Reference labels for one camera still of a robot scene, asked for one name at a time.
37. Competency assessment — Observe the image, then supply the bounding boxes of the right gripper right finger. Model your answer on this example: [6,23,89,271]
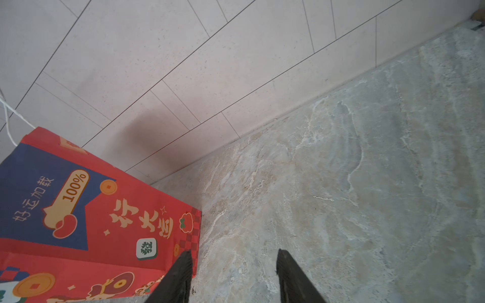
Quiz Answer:
[276,249,327,303]

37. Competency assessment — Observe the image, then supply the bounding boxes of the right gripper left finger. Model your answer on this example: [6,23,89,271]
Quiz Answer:
[145,251,193,303]

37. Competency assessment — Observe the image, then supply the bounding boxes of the red paper gift bag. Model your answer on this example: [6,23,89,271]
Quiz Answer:
[1,127,202,302]

